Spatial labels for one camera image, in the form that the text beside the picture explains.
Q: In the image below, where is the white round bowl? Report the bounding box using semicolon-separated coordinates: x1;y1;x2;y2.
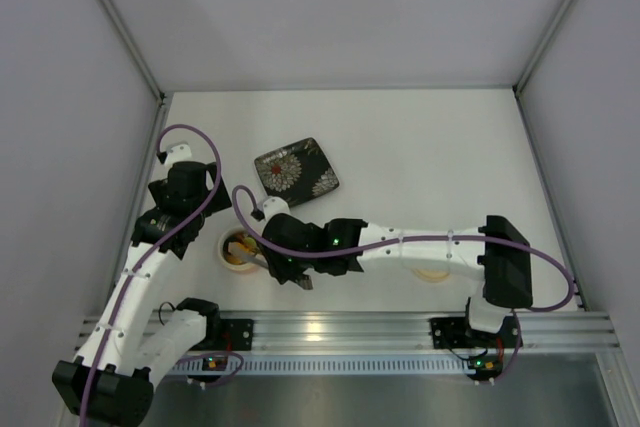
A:
217;227;268;274

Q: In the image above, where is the cream round lid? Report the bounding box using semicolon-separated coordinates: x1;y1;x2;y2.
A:
412;269;450;283

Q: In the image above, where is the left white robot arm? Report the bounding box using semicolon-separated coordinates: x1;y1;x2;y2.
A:
52;161;231;426

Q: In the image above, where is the black floral square plate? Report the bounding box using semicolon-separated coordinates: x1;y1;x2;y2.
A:
254;137;340;207

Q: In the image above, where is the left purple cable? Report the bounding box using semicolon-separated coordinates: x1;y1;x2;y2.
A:
77;124;224;427

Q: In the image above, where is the purple cable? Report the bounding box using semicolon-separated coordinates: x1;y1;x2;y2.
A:
77;124;224;427
232;185;576;313

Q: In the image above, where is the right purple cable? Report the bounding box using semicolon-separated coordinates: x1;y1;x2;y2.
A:
232;185;576;313

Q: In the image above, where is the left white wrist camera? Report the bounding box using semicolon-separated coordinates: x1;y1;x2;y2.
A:
156;142;192;169

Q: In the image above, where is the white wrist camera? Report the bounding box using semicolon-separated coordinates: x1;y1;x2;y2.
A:
156;142;192;169
251;197;290;222

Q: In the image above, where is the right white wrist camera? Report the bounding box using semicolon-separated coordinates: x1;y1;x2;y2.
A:
251;197;290;222

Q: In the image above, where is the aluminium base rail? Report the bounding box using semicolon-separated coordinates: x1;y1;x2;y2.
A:
221;311;620;355

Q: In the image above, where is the grey slotted cable duct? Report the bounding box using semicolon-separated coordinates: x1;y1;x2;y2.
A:
168;354;473;376

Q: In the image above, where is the left aluminium frame post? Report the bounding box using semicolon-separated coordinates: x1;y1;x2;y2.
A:
96;0;166;106

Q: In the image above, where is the aluminium frame post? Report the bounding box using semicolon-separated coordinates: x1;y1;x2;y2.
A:
512;0;578;100
96;0;166;106

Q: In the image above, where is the right aluminium frame post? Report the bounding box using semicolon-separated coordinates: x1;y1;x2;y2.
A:
512;0;578;100

